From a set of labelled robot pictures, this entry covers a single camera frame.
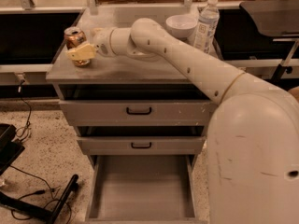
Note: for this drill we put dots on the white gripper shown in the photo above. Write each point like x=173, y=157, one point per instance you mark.
x=102, y=43

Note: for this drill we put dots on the orange soda can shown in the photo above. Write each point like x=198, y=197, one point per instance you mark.
x=73, y=37

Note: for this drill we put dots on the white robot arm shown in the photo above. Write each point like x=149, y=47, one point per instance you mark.
x=252, y=138

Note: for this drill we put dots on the grey top drawer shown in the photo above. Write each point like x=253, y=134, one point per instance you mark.
x=113, y=113

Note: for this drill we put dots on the grey drawer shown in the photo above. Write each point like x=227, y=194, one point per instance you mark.
x=161, y=145
x=142, y=190
x=113, y=113

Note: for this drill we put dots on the grey drawer cabinet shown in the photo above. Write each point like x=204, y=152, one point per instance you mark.
x=124, y=78

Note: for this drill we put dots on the grey middle drawer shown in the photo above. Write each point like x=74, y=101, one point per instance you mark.
x=161, y=145

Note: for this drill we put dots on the grey bottom drawer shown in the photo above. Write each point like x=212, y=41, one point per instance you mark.
x=142, y=190

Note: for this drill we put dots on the white ceramic bowl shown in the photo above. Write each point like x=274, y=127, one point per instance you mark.
x=181, y=26

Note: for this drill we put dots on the clear plastic water bottle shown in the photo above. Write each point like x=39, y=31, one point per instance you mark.
x=206, y=27

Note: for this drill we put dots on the black stand base left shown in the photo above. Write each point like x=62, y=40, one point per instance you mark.
x=11, y=148

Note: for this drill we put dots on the black chair right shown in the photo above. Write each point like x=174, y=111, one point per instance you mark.
x=261, y=36

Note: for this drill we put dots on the black top drawer handle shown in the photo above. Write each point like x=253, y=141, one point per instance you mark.
x=134, y=112

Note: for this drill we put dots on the black drawer handle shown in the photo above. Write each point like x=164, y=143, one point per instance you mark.
x=134, y=112
x=146, y=145

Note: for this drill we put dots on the black middle drawer handle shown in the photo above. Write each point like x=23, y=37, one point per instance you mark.
x=146, y=145

